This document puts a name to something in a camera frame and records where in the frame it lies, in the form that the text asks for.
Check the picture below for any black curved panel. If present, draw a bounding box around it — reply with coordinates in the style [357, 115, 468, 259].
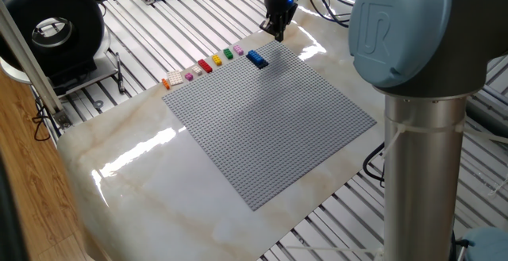
[0, 145, 31, 261]

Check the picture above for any black metal pen tool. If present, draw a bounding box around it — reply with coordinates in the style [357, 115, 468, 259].
[114, 52, 126, 94]

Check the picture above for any white cable tie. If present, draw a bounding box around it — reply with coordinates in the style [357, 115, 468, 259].
[380, 117, 508, 159]

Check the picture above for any blue Lego brick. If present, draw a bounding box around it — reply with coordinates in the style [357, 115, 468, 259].
[246, 49, 265, 66]

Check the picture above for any glossy marble pattern mat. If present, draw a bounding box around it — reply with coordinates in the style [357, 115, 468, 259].
[56, 0, 487, 261]

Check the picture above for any thin black floor cable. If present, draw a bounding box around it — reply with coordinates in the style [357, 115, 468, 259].
[30, 94, 53, 143]

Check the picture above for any black Lego plate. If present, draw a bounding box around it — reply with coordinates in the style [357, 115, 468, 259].
[245, 50, 270, 71]

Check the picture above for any large white Lego plate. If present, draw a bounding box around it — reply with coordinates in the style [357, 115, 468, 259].
[166, 70, 185, 86]

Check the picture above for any grey Lego baseplate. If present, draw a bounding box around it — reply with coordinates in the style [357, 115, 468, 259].
[161, 40, 377, 212]

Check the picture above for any black looped base cable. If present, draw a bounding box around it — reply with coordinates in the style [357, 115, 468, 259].
[362, 141, 471, 261]

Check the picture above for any black ring shaped device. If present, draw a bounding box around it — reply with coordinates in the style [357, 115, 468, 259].
[0, 0, 120, 98]

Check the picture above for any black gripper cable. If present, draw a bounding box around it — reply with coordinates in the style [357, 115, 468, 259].
[299, 0, 355, 29]

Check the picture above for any red Lego brick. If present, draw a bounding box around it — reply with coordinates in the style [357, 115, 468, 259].
[197, 58, 214, 74]

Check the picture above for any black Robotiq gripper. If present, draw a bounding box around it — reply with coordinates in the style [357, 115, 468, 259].
[259, 0, 298, 43]

